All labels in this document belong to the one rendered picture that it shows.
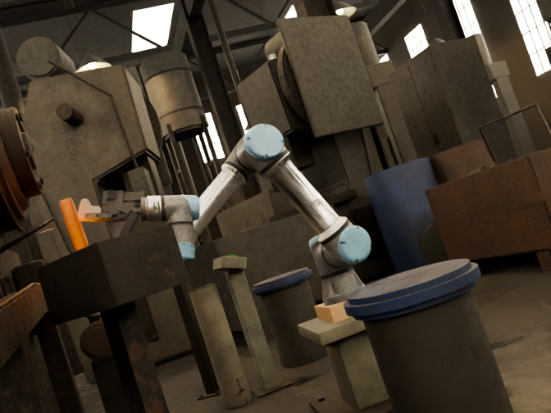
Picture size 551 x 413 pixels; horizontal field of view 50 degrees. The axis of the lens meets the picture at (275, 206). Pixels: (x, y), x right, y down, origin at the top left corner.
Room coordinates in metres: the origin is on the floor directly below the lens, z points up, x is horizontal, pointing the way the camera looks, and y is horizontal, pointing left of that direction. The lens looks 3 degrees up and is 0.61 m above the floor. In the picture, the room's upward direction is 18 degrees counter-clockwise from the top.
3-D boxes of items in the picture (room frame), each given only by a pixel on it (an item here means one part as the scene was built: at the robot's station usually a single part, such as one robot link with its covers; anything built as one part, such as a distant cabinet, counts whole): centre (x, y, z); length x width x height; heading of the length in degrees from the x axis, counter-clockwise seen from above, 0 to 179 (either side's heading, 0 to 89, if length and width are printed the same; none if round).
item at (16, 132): (1.80, 0.69, 1.11); 0.28 x 0.06 x 0.28; 16
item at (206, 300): (2.54, 0.41, 0.26); 0.12 x 0.12 x 0.52
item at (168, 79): (10.82, 1.16, 2.25); 0.92 x 0.92 x 4.50
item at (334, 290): (2.00, -0.13, 0.40); 0.15 x 0.15 x 0.10
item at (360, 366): (2.00, -0.13, 0.13); 0.40 x 0.40 x 0.26; 11
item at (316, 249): (1.99, -0.13, 0.52); 0.13 x 0.12 x 0.14; 22
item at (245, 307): (2.63, 0.27, 0.31); 0.24 x 0.16 x 0.62; 16
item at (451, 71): (6.34, -2.10, 1.00); 0.80 x 0.63 x 2.00; 21
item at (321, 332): (2.00, -0.13, 0.28); 0.32 x 0.32 x 0.04; 11
